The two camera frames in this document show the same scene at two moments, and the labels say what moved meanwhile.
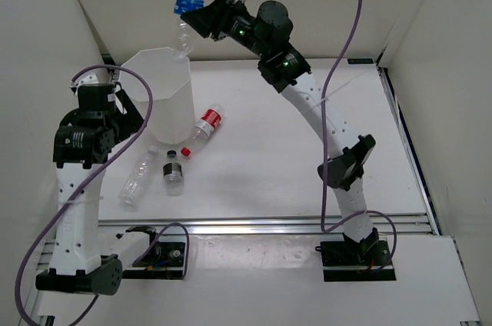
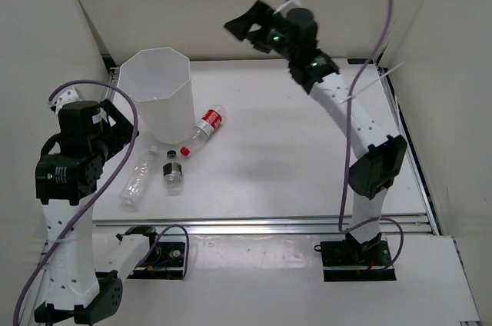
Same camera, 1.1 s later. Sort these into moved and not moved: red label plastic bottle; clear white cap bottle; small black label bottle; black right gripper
Moved: black right gripper
Not moved: clear white cap bottle; small black label bottle; red label plastic bottle
